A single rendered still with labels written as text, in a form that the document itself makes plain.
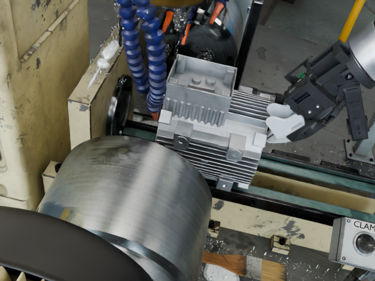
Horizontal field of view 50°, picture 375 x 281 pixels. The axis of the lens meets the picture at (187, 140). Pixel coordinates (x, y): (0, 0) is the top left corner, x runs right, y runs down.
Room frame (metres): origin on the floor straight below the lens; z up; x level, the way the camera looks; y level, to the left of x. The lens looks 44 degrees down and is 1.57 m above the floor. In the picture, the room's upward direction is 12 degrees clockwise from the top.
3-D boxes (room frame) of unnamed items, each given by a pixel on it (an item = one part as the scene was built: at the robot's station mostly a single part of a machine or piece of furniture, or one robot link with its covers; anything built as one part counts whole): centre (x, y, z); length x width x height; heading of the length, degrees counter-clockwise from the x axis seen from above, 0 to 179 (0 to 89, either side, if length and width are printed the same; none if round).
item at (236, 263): (0.46, -0.16, 0.80); 0.21 x 0.05 x 0.01; 89
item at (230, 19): (0.96, 0.04, 1.04); 0.41 x 0.25 x 0.25; 178
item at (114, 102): (0.63, 0.15, 1.02); 0.15 x 0.02 x 0.15; 178
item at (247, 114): (0.62, -0.04, 1.02); 0.20 x 0.19 x 0.19; 87
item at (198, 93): (0.63, 0.00, 1.11); 0.12 x 0.11 x 0.07; 87
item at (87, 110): (0.63, 0.21, 0.97); 0.30 x 0.11 x 0.34; 178
